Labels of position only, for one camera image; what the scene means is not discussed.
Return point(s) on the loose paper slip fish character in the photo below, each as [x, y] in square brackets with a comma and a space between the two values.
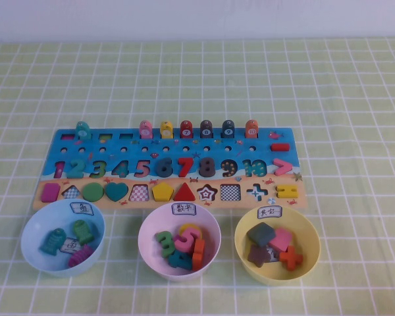
[68, 246]

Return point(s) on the dark blue number six piece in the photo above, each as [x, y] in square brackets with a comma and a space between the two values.
[160, 169]

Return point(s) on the pink greater-than sign piece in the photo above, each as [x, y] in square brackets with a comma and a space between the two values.
[288, 167]

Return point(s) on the white label reading fish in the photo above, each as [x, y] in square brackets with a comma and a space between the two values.
[82, 208]

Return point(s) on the teal fish peg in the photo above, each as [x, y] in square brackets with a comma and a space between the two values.
[83, 131]

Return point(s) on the red triangle piece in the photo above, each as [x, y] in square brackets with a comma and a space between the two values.
[184, 194]

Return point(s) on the magenta striped fish piece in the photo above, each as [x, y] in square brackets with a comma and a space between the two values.
[80, 256]

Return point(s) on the brown number eight piece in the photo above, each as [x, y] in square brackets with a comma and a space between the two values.
[201, 167]

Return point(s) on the magenta rectangle piece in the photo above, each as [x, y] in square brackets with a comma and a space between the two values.
[50, 192]

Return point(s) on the yellow fish peg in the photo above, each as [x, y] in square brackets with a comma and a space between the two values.
[166, 130]

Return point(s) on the dark blue fish peg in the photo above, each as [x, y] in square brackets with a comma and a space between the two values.
[228, 129]

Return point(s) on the yellow number piece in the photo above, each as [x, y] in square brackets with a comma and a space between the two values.
[189, 226]

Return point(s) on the red fish peg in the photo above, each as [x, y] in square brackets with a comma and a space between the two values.
[186, 130]

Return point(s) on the orange plus sign piece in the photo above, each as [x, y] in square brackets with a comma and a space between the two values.
[291, 257]

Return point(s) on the red minus sign piece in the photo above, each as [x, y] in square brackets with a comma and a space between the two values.
[280, 147]

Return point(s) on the brown star piece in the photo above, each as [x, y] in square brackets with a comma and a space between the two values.
[259, 256]

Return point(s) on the pink number five piece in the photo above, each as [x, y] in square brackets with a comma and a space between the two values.
[181, 243]

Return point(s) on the green striped fish piece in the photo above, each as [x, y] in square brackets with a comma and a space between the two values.
[84, 232]

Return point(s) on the yellow equals sign piece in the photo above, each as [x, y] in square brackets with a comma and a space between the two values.
[282, 191]

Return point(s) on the teal number four piece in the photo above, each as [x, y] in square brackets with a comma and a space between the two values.
[177, 261]

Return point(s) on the teal number two piece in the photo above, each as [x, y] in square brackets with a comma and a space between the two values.
[76, 172]

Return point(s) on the pink trapezoid piece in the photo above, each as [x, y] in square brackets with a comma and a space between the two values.
[283, 239]

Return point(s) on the white label reading others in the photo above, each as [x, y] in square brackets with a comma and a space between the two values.
[269, 212]

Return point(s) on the brown fish peg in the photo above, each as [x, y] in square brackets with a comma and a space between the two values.
[206, 130]

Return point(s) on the yellow pentagon piece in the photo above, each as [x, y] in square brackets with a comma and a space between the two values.
[163, 192]

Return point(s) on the light yellow plastic bowl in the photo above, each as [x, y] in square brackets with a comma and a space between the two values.
[311, 237]

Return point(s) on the green checked tablecloth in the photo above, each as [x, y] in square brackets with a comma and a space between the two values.
[197, 82]

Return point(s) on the green number three piece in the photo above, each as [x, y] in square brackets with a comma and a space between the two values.
[164, 251]

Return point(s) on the white label reading numbers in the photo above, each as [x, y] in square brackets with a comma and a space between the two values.
[184, 209]

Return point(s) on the light pink plastic bowl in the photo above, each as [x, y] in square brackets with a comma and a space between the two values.
[214, 230]

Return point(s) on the teal striped fish piece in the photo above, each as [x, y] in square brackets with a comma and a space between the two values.
[53, 242]

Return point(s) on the blue wooden puzzle board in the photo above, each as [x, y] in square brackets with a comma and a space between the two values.
[217, 152]

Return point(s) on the orange number one piece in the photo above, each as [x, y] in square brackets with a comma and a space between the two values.
[198, 255]

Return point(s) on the light blue plastic bowl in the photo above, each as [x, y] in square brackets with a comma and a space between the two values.
[33, 243]

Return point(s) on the orange fish peg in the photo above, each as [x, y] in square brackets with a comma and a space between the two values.
[252, 129]

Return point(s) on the red number seven piece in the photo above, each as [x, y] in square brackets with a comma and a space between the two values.
[186, 162]

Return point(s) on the green circle piece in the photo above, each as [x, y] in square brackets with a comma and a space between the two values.
[93, 192]

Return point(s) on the teal heart piece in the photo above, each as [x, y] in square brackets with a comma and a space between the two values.
[116, 191]

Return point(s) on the grey-green square piece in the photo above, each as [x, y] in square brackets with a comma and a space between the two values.
[260, 234]

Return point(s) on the pink fish peg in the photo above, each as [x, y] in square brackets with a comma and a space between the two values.
[146, 130]

